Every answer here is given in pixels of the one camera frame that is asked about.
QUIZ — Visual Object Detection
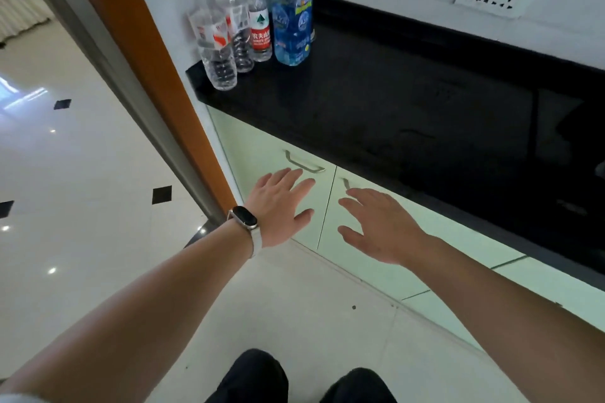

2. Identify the person's left hand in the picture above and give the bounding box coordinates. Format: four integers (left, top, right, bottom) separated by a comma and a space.
244, 167, 316, 249

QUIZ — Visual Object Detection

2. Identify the person's right hand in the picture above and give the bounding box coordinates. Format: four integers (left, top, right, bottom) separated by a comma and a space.
337, 188, 434, 269

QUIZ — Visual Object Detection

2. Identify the person's left forearm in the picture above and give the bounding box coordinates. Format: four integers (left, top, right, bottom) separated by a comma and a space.
0, 221, 254, 403

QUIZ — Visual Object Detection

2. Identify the person's right forearm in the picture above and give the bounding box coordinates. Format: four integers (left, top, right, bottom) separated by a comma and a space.
406, 235, 605, 403

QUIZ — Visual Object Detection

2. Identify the pale green cabinet door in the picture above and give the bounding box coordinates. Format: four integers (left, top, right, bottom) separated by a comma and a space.
207, 106, 337, 251
401, 256, 605, 352
317, 167, 528, 302

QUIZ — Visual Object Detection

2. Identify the white fitness band watch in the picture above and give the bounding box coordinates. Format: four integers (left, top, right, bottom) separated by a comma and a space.
227, 206, 263, 259

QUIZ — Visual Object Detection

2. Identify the clear bottle red white label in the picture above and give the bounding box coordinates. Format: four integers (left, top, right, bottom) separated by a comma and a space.
188, 0, 238, 92

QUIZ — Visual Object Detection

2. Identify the clear bottle dark label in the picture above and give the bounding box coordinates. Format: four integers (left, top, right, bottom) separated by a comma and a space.
208, 0, 255, 74

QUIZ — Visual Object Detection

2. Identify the person's right leg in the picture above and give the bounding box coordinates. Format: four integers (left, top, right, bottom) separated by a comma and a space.
320, 367, 399, 403

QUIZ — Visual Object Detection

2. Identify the person's leg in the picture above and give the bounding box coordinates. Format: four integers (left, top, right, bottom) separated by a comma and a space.
320, 367, 399, 403
205, 348, 289, 403

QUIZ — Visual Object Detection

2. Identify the blue water bottle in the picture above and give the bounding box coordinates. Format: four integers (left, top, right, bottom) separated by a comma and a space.
271, 0, 315, 67

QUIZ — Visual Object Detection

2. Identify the red cap water bottle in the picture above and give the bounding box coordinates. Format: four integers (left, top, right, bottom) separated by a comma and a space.
237, 0, 274, 63

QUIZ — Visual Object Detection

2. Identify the person's left leg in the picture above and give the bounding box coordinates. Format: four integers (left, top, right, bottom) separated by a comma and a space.
205, 348, 289, 403

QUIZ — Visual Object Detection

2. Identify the orange wooden door frame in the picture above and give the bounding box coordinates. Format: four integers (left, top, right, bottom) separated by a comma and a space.
56, 0, 238, 215

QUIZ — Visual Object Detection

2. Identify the grey metal door frame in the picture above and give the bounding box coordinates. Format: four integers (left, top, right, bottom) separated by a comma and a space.
7, 0, 227, 225

